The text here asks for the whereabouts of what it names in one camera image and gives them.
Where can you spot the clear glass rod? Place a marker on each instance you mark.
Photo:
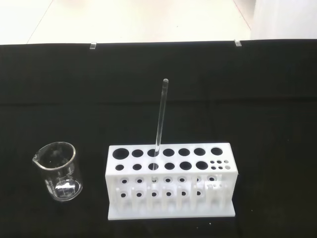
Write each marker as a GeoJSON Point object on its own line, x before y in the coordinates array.
{"type": "Point", "coordinates": [162, 116]}

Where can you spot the white test tube rack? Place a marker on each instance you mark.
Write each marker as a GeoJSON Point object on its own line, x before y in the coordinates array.
{"type": "Point", "coordinates": [173, 171]}

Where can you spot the black bench cloth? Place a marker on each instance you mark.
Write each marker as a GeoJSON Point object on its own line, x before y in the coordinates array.
{"type": "Point", "coordinates": [223, 111]}

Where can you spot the clear plastic cloth clip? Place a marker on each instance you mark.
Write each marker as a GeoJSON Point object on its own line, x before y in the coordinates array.
{"type": "Point", "coordinates": [92, 46]}
{"type": "Point", "coordinates": [237, 43]}

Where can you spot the small clear glass beaker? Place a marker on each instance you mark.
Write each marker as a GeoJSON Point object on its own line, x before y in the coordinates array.
{"type": "Point", "coordinates": [65, 173]}

